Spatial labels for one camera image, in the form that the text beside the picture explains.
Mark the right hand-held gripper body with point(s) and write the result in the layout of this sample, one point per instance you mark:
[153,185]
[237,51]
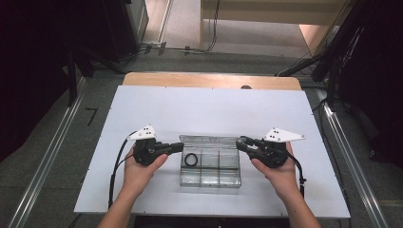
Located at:
[272,155]

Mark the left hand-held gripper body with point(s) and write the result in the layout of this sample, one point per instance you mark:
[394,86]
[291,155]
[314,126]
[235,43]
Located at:
[145,152]

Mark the black metal stand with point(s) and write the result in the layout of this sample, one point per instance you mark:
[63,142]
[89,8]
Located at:
[72,79]
[329,66]

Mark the metal floor rail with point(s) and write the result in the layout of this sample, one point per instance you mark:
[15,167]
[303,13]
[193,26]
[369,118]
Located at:
[351,158]
[47,158]

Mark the clear plastic compartment box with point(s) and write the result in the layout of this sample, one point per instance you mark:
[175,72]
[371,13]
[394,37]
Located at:
[218,171]

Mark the person's left hand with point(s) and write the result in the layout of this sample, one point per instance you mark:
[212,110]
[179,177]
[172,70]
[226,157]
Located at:
[138,177]

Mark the black curtain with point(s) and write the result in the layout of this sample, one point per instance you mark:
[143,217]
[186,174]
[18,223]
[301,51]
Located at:
[28,79]
[377,79]

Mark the grey cabinet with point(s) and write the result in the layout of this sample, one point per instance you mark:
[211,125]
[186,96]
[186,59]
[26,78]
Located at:
[139,19]

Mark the beige wooden bench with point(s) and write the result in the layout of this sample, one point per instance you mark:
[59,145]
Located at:
[269,8]

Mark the person's right hand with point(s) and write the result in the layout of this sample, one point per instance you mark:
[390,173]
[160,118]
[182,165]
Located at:
[283,180]

